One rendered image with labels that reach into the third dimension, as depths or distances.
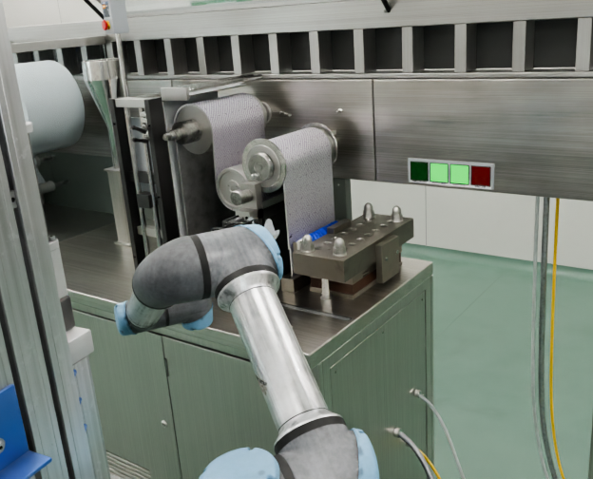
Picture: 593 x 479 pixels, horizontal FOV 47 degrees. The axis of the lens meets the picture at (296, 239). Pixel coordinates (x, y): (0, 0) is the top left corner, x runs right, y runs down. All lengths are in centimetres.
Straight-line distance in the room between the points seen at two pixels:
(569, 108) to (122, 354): 140
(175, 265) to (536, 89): 105
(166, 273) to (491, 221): 352
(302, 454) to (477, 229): 366
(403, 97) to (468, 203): 264
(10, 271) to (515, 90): 137
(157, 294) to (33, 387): 42
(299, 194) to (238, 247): 72
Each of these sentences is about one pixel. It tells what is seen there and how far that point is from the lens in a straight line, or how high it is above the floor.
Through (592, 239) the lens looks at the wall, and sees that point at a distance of 439.
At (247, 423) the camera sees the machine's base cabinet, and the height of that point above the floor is 63.
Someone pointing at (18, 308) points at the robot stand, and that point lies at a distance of 80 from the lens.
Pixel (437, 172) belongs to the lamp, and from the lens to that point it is 196.
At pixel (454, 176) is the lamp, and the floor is 118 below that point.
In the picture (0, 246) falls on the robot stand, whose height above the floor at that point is 143.
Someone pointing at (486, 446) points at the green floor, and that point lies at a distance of 286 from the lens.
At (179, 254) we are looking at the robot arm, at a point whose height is 126.
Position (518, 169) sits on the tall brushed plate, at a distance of 188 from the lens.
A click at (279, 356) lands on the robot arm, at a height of 112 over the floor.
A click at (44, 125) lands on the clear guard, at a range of 257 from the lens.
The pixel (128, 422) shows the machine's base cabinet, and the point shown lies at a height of 47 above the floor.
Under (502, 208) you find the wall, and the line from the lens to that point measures 449.
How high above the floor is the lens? 164
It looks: 18 degrees down
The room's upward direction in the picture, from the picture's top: 4 degrees counter-clockwise
